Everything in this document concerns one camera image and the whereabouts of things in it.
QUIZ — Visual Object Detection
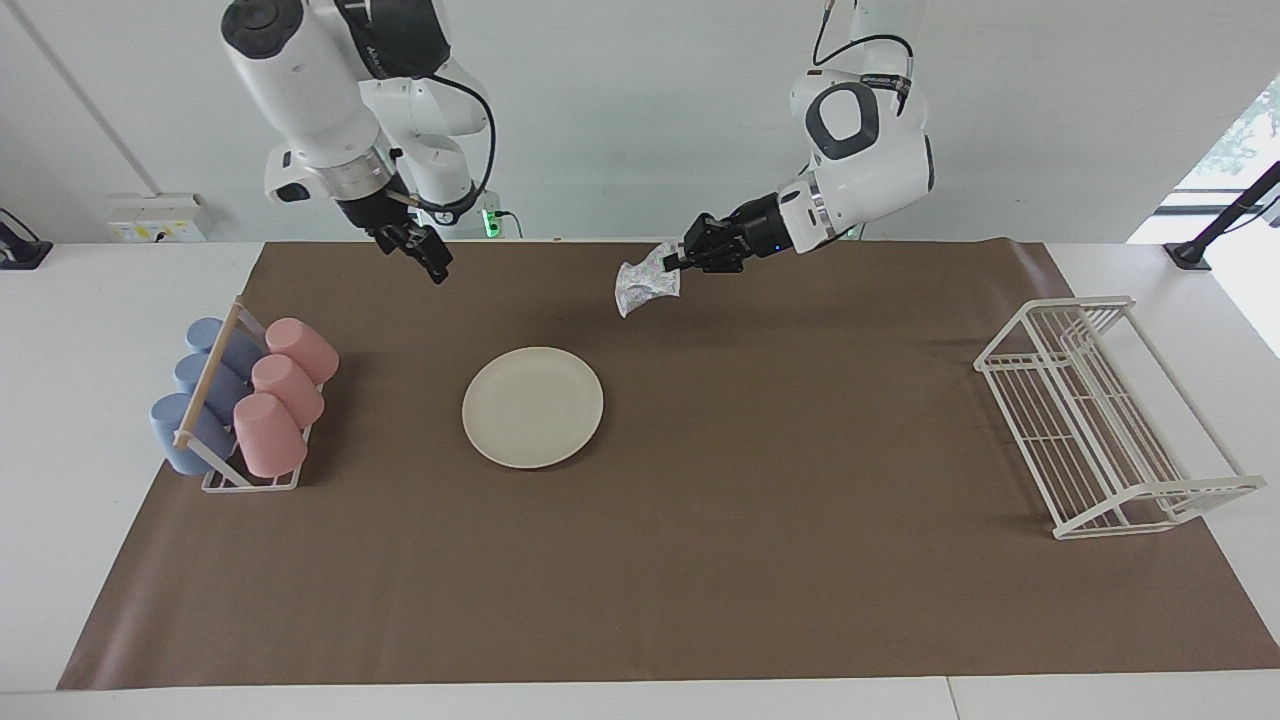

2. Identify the cream round plate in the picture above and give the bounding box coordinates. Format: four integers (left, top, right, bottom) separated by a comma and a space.
462, 346, 605, 470

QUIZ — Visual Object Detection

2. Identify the pink plastic cup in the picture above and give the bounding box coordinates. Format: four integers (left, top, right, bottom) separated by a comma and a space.
250, 354, 326, 429
265, 317, 340, 386
233, 392, 309, 479

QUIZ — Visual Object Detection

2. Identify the blue plastic cup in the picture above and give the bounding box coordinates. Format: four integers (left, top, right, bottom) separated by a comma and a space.
186, 318, 266, 379
150, 393, 239, 476
174, 352, 251, 421

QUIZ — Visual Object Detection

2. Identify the brown table mat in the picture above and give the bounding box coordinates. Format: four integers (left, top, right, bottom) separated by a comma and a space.
57, 240, 1280, 691

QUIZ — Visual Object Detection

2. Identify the black table clamp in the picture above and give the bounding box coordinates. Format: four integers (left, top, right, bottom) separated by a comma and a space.
0, 207, 53, 271

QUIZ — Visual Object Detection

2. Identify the black clamp stand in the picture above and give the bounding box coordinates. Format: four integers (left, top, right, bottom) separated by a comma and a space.
1163, 160, 1280, 273

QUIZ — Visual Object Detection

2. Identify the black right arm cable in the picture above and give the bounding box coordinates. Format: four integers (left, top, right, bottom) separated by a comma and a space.
385, 75, 498, 213

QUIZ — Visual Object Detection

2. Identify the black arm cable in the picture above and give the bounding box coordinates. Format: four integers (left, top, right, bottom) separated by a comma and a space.
385, 75, 498, 213
812, 0, 916, 71

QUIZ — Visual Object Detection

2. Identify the white wall outlet box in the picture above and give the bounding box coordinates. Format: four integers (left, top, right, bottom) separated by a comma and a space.
108, 194, 207, 243

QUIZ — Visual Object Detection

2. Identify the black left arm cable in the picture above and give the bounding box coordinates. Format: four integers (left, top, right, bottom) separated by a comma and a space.
812, 0, 916, 71

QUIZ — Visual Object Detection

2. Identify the white wire dish rack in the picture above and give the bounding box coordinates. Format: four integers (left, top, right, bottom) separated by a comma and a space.
974, 295, 1267, 541

